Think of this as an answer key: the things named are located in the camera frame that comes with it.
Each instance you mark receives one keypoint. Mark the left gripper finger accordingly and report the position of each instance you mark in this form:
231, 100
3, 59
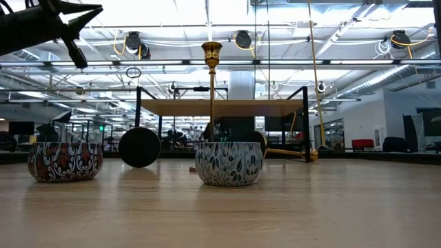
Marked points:
79, 8
81, 25

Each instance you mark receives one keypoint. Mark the red floral candle tin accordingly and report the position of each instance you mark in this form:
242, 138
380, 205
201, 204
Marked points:
65, 162

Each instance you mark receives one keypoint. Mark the small wooden shelf black legs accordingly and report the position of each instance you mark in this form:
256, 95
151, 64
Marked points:
224, 107

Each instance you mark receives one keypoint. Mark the blue leaf candle tin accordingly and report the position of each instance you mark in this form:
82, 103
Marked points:
229, 163

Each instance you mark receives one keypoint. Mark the black studio softbox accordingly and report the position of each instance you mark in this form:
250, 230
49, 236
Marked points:
63, 117

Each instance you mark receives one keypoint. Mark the black monitor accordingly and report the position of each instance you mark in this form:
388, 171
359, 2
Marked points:
21, 128

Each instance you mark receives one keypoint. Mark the small black ceiling reel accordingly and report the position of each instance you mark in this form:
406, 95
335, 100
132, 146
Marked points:
172, 87
321, 87

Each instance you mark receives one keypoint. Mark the person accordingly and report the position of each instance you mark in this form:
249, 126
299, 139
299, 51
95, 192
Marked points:
208, 132

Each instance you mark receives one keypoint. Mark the red seat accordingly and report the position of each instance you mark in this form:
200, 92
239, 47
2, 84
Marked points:
362, 143

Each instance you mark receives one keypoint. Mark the black chair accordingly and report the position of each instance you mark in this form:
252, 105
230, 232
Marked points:
394, 144

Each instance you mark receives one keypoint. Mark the black and white panel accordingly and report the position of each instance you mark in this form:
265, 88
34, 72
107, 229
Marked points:
410, 132

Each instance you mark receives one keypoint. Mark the black aluminium table frame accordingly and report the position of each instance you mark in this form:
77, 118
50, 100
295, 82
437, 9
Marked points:
379, 157

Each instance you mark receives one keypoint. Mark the large dark wall screen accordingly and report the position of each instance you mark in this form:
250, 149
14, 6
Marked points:
429, 120

